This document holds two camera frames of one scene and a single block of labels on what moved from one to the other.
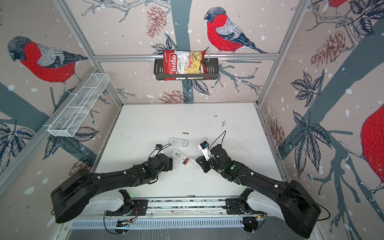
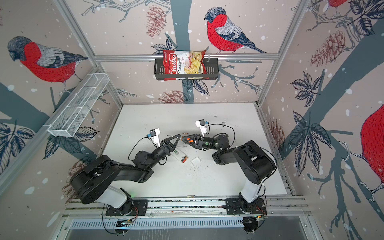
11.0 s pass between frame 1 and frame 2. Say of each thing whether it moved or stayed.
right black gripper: moved
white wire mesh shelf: stayed
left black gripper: moved
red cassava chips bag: stayed
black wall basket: stayed
